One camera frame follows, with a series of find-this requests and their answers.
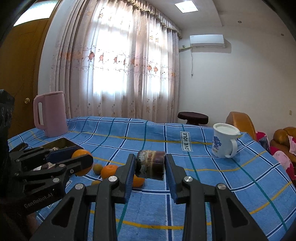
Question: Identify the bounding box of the orange fruit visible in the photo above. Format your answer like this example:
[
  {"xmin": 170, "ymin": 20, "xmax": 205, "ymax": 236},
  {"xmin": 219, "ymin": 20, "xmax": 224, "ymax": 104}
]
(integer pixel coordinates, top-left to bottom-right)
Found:
[
  {"xmin": 100, "ymin": 165, "xmax": 118, "ymax": 180},
  {"xmin": 71, "ymin": 149, "xmax": 93, "ymax": 176},
  {"xmin": 132, "ymin": 175, "xmax": 145, "ymax": 188}
]

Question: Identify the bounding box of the brown sugarcane cylinder piece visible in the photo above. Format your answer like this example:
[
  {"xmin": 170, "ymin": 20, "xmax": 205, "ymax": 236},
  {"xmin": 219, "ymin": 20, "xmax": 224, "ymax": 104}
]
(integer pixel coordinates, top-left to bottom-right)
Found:
[{"xmin": 135, "ymin": 150, "xmax": 166, "ymax": 181}]

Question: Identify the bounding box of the small green-brown fruit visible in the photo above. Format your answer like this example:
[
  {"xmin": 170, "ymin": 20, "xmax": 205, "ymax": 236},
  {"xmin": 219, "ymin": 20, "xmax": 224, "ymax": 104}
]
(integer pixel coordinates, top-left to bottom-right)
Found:
[
  {"xmin": 91, "ymin": 180, "xmax": 101, "ymax": 185},
  {"xmin": 93, "ymin": 164, "xmax": 103, "ymax": 175}
]

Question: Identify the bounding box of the pink metal tin box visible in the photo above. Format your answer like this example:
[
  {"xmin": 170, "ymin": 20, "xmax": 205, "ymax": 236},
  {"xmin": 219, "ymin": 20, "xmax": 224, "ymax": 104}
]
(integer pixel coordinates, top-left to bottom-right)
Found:
[{"xmin": 33, "ymin": 138, "xmax": 83, "ymax": 171}]

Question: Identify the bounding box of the pink plastic pitcher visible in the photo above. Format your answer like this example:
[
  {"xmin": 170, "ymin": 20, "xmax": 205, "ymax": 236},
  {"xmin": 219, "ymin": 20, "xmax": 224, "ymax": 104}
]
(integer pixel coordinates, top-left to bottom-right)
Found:
[{"xmin": 33, "ymin": 91, "xmax": 68, "ymax": 138}]

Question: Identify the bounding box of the blue plaid tablecloth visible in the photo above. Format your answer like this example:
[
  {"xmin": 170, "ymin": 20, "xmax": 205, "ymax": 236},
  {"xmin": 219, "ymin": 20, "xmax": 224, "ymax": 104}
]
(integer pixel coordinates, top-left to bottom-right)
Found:
[{"xmin": 7, "ymin": 116, "xmax": 296, "ymax": 241}]

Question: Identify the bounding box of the white enamel mug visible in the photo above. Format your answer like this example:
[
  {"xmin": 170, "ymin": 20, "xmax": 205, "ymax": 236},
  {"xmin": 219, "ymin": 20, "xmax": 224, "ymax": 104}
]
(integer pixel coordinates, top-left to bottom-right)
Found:
[{"xmin": 212, "ymin": 123, "xmax": 240, "ymax": 158}]

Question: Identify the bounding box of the pink floral cushion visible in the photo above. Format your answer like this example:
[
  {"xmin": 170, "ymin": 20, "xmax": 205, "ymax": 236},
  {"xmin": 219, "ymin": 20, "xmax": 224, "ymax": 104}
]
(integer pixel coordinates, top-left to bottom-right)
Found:
[{"xmin": 256, "ymin": 132, "xmax": 295, "ymax": 182}]

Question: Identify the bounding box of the orange wooden chair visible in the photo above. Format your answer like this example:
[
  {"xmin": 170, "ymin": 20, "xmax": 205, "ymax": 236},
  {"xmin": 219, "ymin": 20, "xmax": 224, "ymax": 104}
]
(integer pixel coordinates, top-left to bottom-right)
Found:
[{"xmin": 226, "ymin": 111, "xmax": 256, "ymax": 140}]

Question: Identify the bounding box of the dark round stool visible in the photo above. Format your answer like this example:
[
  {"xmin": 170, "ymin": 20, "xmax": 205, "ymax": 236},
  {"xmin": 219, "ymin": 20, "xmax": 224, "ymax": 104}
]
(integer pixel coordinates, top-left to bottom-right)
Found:
[{"xmin": 178, "ymin": 111, "xmax": 209, "ymax": 126}]

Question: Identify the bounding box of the brown leather sofa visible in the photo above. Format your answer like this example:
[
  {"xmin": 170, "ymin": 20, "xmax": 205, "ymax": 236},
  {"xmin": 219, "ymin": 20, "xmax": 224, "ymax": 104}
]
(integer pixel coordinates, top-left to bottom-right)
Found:
[{"xmin": 270, "ymin": 127, "xmax": 296, "ymax": 167}]

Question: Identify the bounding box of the wooden door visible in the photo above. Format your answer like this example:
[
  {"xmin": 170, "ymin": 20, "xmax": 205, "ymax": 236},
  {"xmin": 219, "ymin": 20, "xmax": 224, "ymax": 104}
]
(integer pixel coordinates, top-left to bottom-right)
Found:
[{"xmin": 1, "ymin": 19, "xmax": 48, "ymax": 138}]

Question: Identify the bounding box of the sheer floral curtain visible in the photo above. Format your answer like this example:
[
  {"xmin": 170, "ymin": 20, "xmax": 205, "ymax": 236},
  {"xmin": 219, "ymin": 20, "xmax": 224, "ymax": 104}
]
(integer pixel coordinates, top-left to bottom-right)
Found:
[{"xmin": 50, "ymin": 1, "xmax": 181, "ymax": 123}]

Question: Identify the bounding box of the white air conditioner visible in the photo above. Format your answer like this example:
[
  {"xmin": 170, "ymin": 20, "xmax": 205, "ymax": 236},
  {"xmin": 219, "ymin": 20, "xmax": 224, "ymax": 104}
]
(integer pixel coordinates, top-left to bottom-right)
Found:
[{"xmin": 190, "ymin": 34, "xmax": 225, "ymax": 48}]

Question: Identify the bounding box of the square ceiling light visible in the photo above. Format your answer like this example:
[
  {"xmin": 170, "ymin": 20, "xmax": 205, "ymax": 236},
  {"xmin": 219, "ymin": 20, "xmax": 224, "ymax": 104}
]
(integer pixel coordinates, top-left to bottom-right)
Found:
[{"xmin": 175, "ymin": 1, "xmax": 199, "ymax": 14}]

